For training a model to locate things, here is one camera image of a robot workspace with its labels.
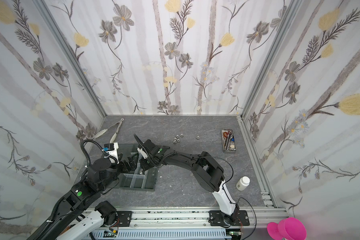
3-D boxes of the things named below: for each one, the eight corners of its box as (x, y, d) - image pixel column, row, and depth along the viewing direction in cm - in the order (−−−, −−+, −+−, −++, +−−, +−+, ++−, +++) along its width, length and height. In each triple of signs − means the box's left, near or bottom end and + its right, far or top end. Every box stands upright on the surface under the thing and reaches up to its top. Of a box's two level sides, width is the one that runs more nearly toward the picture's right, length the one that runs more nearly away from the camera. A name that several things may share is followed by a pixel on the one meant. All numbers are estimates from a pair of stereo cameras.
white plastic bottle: (236, 190, 85) (242, 184, 77) (234, 183, 88) (240, 176, 80) (244, 190, 85) (251, 184, 77) (242, 183, 88) (249, 176, 80)
